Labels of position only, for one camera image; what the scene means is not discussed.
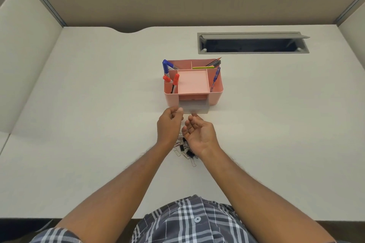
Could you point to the pink plastic desk organizer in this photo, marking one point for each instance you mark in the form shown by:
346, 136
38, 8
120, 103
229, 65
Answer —
193, 82

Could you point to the person's right thumb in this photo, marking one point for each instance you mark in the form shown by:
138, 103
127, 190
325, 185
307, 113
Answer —
198, 117

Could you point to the person's right forearm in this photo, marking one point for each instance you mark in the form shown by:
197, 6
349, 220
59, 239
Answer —
256, 197

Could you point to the white side partition panel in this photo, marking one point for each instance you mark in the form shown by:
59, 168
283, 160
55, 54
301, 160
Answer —
355, 37
27, 52

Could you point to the person's left hand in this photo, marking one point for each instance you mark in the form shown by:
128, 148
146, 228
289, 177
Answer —
168, 130

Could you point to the person's left forearm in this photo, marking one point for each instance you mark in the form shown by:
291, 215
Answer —
125, 183

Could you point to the yellow green pencil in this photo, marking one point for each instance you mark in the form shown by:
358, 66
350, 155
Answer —
203, 67

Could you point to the grey plaid shirt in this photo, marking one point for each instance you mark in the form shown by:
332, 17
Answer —
191, 223

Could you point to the short red cap marker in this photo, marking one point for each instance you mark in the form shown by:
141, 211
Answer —
167, 78

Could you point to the person's left thumb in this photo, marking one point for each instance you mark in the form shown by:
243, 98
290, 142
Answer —
179, 114

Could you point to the pile of binder and paper clips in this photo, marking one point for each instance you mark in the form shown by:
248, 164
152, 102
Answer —
185, 150

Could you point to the blue ballpoint pen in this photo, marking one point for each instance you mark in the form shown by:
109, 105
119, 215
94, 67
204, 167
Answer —
216, 77

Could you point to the dark grey pencil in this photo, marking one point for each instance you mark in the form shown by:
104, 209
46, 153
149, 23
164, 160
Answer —
214, 61

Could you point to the person's right hand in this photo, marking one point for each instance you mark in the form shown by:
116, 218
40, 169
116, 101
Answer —
202, 137

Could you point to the blue cap marker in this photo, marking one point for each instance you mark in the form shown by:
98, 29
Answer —
172, 65
165, 66

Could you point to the translucent grey organizer drawer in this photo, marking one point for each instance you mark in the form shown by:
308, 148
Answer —
196, 106

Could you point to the red cap marker black body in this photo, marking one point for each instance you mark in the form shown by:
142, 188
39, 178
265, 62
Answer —
175, 80

